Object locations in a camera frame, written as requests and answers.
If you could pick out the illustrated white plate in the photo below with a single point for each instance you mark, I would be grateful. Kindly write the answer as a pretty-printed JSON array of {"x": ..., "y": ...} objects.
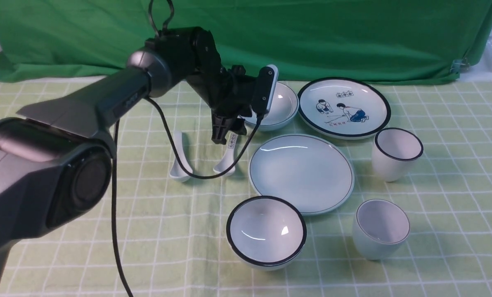
[{"x": 343, "y": 108}]

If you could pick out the white spoon with label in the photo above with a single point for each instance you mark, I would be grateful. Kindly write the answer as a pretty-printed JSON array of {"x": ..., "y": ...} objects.
[{"x": 229, "y": 155}]

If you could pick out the metal clamp on backdrop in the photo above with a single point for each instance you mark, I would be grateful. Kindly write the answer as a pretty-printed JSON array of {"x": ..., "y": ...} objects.
[{"x": 460, "y": 66}]

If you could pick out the plain white plate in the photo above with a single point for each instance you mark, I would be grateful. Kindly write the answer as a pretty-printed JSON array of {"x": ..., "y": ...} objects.
[{"x": 308, "y": 172}]

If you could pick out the shallow white bowl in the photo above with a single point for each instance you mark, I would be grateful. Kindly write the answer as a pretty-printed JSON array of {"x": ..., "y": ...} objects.
[{"x": 284, "y": 107}]

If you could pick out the pale white cup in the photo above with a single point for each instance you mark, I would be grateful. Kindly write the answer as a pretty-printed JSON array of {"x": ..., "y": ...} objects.
[{"x": 380, "y": 227}]

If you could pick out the green backdrop cloth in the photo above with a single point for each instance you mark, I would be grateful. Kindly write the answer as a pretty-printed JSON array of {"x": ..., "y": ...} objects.
[{"x": 390, "y": 42}]

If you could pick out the plain white ceramic spoon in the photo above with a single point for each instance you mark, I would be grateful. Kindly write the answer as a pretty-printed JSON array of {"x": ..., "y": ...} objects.
[{"x": 176, "y": 172}]

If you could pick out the black-rimmed white cup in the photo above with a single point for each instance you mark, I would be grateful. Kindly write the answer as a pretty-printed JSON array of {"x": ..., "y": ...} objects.
[{"x": 394, "y": 153}]

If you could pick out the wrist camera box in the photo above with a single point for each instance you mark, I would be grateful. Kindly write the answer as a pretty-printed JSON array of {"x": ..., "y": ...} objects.
[{"x": 264, "y": 89}]

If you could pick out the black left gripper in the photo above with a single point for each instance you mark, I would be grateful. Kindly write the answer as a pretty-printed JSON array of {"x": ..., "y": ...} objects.
[{"x": 223, "y": 90}]

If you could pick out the green checkered tablecloth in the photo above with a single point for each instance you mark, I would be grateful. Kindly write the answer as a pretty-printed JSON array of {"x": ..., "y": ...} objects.
[{"x": 172, "y": 235}]

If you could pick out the black-rimmed white bowl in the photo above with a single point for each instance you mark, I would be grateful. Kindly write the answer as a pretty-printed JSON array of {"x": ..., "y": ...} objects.
[{"x": 266, "y": 232}]

